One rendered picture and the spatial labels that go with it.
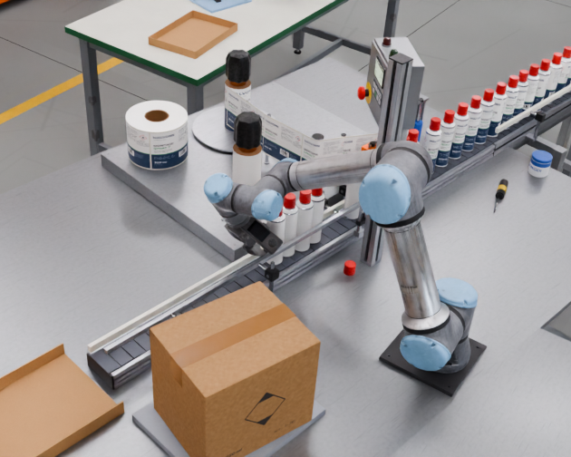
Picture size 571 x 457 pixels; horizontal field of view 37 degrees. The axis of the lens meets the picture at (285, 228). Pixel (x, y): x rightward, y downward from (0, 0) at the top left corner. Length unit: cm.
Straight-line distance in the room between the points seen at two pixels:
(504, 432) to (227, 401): 73
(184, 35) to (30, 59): 181
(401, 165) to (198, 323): 57
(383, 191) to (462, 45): 412
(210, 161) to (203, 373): 118
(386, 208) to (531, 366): 73
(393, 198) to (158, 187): 110
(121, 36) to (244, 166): 144
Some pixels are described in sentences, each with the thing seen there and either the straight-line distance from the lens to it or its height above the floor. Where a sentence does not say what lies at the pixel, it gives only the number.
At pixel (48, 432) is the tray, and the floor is 83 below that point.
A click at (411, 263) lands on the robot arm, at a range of 197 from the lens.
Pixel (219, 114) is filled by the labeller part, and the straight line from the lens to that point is 312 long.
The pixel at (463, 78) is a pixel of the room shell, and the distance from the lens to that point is 552.
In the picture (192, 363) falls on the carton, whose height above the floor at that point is 112.
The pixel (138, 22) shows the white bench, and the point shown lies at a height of 80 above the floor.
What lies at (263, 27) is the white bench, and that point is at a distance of 399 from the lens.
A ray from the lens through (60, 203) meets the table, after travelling 281.
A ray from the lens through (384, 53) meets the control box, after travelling 230.
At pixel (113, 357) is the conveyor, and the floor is 88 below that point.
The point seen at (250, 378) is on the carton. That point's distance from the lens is 185.
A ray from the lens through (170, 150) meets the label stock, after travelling 282.
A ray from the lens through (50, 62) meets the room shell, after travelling 547.
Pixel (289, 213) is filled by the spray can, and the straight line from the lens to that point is 240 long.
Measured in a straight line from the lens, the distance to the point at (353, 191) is 260.
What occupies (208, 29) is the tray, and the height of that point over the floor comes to 80.
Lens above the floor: 248
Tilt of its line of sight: 38 degrees down
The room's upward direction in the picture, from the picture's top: 4 degrees clockwise
